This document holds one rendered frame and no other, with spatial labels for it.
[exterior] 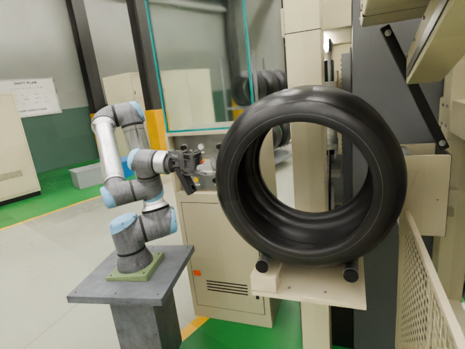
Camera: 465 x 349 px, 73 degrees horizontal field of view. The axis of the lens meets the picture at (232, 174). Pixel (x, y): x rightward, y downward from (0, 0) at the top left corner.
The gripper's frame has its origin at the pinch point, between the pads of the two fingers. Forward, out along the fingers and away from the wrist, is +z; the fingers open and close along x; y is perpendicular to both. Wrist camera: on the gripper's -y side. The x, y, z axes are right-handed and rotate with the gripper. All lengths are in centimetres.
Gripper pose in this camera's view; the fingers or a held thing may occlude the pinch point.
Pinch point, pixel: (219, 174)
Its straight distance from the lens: 113.3
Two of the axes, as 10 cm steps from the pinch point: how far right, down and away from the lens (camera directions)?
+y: 0.0, -9.5, -3.0
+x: 3.4, -2.8, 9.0
